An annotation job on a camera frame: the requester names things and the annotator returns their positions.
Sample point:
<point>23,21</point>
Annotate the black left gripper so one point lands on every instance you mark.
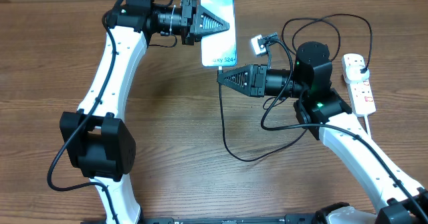
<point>202,15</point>

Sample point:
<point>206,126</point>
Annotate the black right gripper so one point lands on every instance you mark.
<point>251,81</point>

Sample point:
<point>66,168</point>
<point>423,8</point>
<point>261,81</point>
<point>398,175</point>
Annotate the blue Samsung Galaxy smartphone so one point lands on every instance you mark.
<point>220,49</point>

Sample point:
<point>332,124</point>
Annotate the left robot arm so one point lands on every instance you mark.
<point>95,136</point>

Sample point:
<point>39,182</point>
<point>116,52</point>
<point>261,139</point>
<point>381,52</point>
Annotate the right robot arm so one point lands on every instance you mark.
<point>395,196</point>

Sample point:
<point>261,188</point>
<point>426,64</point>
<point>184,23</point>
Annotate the white charger plug adapter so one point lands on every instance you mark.
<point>353,74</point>

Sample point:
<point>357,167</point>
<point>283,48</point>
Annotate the white power strip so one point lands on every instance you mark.
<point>360,94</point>

